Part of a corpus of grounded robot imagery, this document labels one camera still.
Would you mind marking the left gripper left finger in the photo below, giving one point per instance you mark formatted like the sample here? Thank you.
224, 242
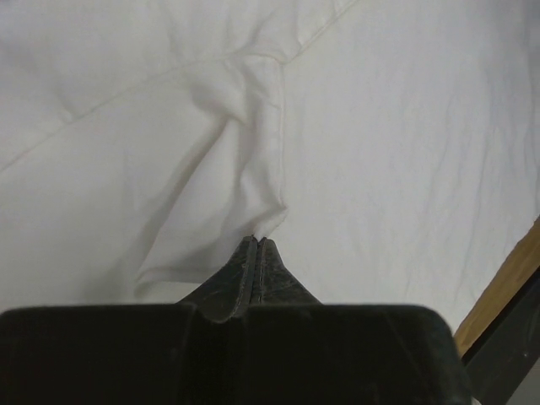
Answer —
227, 293

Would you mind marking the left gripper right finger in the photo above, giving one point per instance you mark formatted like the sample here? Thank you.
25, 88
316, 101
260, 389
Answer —
273, 283

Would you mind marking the white t shirt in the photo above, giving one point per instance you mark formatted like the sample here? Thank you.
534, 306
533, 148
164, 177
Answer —
390, 148

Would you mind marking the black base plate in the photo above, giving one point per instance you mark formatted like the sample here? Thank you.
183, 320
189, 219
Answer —
503, 364

